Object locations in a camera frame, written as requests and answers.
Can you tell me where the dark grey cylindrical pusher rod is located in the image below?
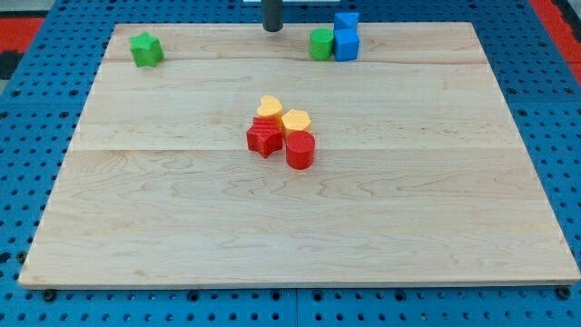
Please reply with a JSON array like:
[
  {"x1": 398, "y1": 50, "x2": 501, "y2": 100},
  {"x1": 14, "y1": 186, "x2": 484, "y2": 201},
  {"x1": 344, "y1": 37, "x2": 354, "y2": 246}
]
[{"x1": 261, "y1": 0, "x2": 283, "y2": 33}]

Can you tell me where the blue triangle block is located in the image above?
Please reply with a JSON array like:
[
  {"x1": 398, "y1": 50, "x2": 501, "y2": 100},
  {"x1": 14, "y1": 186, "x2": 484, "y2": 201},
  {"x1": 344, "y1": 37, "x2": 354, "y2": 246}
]
[{"x1": 333, "y1": 12, "x2": 360, "y2": 30}]

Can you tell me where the light wooden board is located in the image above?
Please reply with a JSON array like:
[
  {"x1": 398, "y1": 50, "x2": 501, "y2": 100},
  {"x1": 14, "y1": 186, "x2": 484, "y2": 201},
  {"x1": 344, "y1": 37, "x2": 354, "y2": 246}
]
[{"x1": 19, "y1": 22, "x2": 580, "y2": 290}]

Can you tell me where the green cylinder block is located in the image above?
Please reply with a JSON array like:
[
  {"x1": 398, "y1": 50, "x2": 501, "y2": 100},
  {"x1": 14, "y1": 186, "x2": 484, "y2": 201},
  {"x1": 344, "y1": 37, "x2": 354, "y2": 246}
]
[{"x1": 309, "y1": 27, "x2": 334, "y2": 61}]

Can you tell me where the blue cube block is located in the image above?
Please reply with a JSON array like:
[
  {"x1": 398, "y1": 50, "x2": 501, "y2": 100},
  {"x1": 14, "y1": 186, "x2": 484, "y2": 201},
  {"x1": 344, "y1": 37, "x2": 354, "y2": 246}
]
[{"x1": 333, "y1": 28, "x2": 359, "y2": 62}]

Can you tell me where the yellow heart block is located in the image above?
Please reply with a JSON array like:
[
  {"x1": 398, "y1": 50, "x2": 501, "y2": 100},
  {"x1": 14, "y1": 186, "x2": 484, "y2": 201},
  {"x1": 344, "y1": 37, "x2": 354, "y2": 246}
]
[{"x1": 256, "y1": 94, "x2": 283, "y2": 124}]

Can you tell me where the yellow hexagon block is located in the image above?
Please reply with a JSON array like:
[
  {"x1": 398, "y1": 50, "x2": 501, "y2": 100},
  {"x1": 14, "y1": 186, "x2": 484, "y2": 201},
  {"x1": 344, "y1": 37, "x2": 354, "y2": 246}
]
[{"x1": 281, "y1": 109, "x2": 312, "y2": 139}]

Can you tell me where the red star block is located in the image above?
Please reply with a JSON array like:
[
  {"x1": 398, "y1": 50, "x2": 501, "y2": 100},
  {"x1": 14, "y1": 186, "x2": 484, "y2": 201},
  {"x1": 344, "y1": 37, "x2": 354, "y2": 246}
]
[{"x1": 246, "y1": 116, "x2": 282, "y2": 158}]

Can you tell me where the green star block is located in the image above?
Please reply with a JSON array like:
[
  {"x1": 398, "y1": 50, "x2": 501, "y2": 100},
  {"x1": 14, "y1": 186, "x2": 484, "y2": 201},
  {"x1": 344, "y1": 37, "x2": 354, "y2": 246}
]
[{"x1": 129, "y1": 32, "x2": 164, "y2": 67}]

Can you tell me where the red cylinder block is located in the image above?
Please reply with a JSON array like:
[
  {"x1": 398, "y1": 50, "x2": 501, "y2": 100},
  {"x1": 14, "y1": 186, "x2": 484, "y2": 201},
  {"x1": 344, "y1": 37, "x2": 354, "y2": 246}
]
[{"x1": 286, "y1": 131, "x2": 316, "y2": 170}]

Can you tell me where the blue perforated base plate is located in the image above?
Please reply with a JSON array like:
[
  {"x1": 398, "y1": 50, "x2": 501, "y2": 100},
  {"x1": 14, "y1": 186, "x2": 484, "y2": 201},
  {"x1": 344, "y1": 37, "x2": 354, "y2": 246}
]
[{"x1": 1, "y1": 0, "x2": 580, "y2": 326}]

